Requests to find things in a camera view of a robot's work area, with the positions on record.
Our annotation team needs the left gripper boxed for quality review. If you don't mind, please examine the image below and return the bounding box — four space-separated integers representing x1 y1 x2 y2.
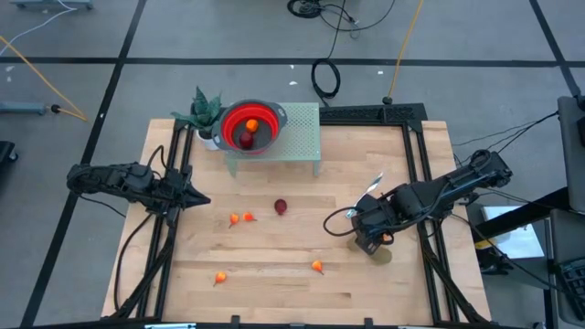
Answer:
153 165 211 228

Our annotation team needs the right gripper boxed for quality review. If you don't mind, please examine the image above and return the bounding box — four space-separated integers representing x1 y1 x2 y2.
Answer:
351 194 403 256

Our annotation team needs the white plant pot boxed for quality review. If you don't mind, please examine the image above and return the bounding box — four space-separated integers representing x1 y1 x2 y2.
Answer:
195 129 220 152

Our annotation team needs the green snake plant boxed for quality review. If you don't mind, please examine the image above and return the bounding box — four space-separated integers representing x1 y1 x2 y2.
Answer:
170 85 225 138

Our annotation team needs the red grey collapsible colander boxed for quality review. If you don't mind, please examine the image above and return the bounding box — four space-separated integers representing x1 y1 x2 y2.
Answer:
217 99 290 154

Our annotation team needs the pale green perforated shelf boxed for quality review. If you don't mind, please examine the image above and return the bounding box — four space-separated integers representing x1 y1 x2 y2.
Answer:
224 101 322 178

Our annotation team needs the white box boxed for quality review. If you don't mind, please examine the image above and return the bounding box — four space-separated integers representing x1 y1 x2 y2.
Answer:
482 204 546 260

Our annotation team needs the black caster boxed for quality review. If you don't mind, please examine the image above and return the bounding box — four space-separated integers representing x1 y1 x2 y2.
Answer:
0 140 19 165

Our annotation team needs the grey stand foot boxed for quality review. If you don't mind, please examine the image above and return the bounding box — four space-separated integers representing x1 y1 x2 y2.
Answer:
9 0 94 11
0 101 49 116

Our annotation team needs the grey desk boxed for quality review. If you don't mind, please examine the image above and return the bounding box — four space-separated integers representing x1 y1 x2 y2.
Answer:
548 207 585 328

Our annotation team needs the black keyboard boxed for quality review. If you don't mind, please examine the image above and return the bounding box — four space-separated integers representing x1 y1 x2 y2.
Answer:
559 258 585 319

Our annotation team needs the black aluminium table frame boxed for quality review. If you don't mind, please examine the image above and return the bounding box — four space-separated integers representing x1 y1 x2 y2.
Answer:
109 102 493 326

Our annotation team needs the black arm base cable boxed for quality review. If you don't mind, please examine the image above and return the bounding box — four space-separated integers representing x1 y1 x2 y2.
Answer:
112 212 154 314

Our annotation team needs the black hanging cable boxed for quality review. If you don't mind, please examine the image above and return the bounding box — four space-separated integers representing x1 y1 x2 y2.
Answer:
311 0 348 107

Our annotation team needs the yellow hanging cable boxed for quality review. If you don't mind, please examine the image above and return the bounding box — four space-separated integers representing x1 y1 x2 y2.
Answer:
386 0 425 105

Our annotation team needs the yellow floor cable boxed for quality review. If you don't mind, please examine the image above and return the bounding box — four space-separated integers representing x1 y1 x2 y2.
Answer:
0 35 89 122

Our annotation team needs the black cable bundle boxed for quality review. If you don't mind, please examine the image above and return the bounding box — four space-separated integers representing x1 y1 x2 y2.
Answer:
286 0 398 33

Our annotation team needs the white floor cable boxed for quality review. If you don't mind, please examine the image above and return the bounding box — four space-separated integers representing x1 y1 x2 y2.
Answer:
0 0 79 45

